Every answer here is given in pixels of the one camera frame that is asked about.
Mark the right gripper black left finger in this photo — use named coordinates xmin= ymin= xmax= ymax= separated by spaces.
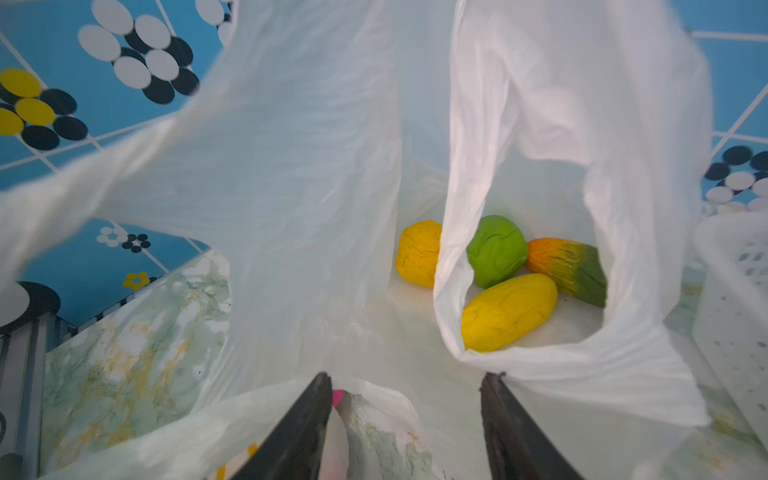
xmin=231 ymin=372 xmax=332 ymax=480

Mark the white plastic mesh basket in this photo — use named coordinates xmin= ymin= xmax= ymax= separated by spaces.
xmin=693 ymin=211 xmax=768 ymax=443

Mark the orange green mango fruit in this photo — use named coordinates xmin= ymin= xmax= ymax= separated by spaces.
xmin=526 ymin=238 xmax=608 ymax=308

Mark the left aluminium corner post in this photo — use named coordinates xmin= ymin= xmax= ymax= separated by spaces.
xmin=1 ymin=312 xmax=59 ymax=479

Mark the yellow lemon fruit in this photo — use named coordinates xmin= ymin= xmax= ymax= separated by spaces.
xmin=394 ymin=220 xmax=442 ymax=288

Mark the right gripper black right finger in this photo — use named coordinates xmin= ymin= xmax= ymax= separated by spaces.
xmin=480 ymin=373 xmax=582 ymax=480

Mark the translucent white plastic bag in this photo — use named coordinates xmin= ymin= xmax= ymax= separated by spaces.
xmin=1 ymin=1 xmax=712 ymax=479

